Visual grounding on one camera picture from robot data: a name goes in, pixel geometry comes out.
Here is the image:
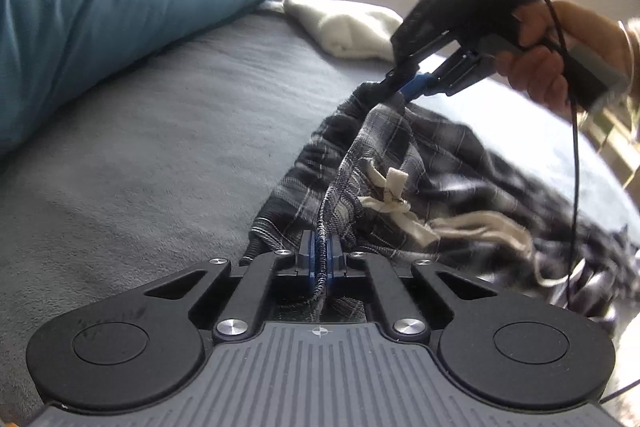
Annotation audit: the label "light wooden desk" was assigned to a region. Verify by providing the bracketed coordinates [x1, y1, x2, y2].
[579, 108, 639, 197]

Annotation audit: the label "folded white fleece garment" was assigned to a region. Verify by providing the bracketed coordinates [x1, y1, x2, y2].
[262, 0, 404, 63]

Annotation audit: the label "black white plaid pants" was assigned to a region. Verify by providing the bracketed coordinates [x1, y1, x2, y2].
[243, 83, 639, 329]

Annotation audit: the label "grey bed blanket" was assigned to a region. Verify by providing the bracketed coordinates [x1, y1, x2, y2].
[0, 5, 640, 423]

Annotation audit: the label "person right hand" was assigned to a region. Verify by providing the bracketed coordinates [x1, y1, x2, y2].
[491, 0, 633, 120]

